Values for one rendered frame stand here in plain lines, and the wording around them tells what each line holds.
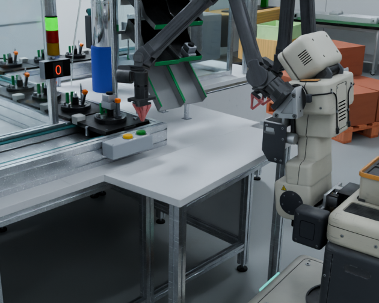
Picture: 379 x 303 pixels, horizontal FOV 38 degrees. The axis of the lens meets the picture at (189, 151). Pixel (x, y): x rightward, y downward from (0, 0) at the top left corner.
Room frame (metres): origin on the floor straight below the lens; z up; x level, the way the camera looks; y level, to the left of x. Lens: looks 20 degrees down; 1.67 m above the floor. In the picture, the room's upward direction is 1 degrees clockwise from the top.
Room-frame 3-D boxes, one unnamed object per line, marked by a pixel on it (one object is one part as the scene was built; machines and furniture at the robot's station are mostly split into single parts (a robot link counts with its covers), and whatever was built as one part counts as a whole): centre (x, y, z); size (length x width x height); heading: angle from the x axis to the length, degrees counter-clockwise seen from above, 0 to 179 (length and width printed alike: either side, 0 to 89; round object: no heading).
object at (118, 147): (2.09, 0.25, 0.93); 0.21 x 0.07 x 0.06; 137
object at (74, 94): (2.47, 0.53, 1.01); 0.24 x 0.24 x 0.13; 47
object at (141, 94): (2.13, 0.20, 1.13); 0.10 x 0.07 x 0.07; 138
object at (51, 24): (2.24, 0.56, 1.39); 0.05 x 0.05 x 0.05
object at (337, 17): (8.85, -2.05, 0.42); 2.23 x 0.84 x 0.83; 54
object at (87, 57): (3.77, 0.80, 1.01); 0.24 x 0.24 x 0.13; 47
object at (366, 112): (5.62, -1.48, 0.39); 1.37 x 1.05 x 0.77; 41
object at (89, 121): (2.30, 0.35, 0.96); 0.24 x 0.24 x 0.02; 47
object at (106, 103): (2.30, 0.36, 1.06); 0.08 x 0.04 x 0.07; 47
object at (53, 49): (2.24, 0.56, 1.29); 0.05 x 0.05 x 0.05
